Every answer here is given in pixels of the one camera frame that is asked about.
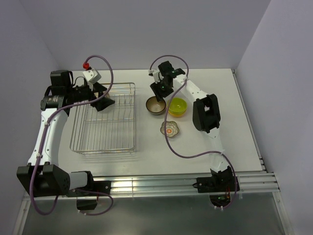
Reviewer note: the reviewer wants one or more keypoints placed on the orange plastic bowl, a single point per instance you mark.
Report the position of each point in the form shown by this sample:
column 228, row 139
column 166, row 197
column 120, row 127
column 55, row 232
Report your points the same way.
column 177, row 115

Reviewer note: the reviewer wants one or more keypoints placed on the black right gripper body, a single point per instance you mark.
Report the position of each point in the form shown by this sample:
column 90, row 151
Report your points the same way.
column 160, row 87

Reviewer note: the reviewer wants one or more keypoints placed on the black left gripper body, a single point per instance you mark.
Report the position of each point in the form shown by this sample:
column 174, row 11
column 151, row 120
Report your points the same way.
column 81, row 93

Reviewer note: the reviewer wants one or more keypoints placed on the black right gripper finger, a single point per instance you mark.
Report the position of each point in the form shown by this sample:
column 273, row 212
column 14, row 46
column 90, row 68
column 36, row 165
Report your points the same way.
column 166, row 93
column 159, row 95

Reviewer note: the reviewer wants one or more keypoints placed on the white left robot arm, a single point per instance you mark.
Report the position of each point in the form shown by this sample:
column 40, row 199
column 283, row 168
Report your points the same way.
column 42, row 175

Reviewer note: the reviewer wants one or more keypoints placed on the metal wire dish rack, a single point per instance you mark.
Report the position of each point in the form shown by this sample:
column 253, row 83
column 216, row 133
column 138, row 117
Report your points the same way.
column 109, row 131

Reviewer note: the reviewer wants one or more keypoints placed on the small flower patterned dish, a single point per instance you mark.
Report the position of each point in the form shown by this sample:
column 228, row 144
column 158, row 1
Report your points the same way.
column 170, row 128

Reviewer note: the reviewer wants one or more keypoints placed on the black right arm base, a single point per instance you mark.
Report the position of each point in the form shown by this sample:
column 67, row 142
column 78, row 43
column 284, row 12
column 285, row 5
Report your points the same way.
column 225, row 183

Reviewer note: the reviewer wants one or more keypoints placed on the dark patterned ceramic bowl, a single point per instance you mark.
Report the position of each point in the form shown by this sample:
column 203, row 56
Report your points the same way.
column 155, row 107

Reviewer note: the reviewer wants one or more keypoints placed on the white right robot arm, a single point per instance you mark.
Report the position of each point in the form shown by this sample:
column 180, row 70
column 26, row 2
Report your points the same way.
column 206, row 115

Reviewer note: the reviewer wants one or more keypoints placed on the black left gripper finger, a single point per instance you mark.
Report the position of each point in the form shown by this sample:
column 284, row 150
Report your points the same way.
column 99, row 88
column 102, row 104

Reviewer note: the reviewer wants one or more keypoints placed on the lime green plastic bowl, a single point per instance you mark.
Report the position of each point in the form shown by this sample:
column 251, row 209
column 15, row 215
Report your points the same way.
column 177, row 105

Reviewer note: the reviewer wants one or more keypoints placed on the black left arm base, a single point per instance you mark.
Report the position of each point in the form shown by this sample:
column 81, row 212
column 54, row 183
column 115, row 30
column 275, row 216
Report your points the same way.
column 93, row 200

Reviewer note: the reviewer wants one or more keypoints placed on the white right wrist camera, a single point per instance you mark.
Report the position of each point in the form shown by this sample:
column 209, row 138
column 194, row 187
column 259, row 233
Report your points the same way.
column 155, row 74

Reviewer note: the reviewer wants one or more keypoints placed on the aluminium front rail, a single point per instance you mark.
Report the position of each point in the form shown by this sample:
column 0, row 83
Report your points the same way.
column 183, row 185

